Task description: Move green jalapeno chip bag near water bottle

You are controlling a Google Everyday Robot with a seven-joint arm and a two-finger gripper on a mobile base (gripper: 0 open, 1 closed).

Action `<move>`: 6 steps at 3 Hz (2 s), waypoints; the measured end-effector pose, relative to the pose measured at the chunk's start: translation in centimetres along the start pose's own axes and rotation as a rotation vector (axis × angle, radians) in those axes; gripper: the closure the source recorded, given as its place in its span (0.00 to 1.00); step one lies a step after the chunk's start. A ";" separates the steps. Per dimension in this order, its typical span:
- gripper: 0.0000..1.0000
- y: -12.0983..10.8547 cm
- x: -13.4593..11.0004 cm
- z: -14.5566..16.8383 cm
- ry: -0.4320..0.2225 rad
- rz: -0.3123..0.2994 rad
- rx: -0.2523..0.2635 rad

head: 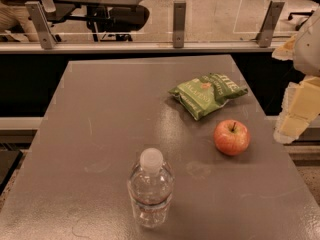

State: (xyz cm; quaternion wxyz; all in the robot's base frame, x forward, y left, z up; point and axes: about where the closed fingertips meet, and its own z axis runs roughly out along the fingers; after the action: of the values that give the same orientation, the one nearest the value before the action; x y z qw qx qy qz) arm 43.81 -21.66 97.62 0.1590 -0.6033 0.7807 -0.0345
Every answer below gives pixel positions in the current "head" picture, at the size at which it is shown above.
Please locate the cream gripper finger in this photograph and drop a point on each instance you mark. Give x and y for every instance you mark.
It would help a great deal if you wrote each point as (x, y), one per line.
(285, 51)
(300, 106)

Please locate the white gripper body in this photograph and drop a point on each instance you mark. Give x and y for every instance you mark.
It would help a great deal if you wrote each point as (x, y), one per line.
(309, 50)

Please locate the green jalapeno chip bag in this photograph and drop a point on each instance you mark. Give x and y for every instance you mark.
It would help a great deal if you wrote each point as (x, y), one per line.
(206, 94)

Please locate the clear plastic water bottle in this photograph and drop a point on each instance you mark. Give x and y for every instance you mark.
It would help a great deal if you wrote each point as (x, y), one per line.
(150, 186)

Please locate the black chair base right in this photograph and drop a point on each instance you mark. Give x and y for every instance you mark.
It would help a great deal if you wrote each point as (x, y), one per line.
(303, 17)

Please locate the red apple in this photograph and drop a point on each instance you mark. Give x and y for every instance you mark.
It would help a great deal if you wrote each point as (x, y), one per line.
(231, 137)

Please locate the black office chair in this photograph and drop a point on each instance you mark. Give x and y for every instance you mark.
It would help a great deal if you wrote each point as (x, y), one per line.
(118, 22)

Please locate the person in striped shirt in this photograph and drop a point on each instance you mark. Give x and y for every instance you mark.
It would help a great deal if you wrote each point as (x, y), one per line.
(14, 12)

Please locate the right metal glass bracket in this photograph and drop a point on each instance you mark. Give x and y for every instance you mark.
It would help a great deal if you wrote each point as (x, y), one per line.
(265, 34)

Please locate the metal glass bracket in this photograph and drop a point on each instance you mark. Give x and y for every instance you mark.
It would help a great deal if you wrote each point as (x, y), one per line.
(39, 20)
(179, 14)
(265, 34)

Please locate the middle metal glass bracket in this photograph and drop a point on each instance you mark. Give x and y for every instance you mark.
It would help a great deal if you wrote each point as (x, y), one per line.
(179, 14)

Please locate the left metal glass bracket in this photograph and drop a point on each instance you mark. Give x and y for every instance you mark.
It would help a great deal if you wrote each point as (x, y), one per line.
(39, 20)

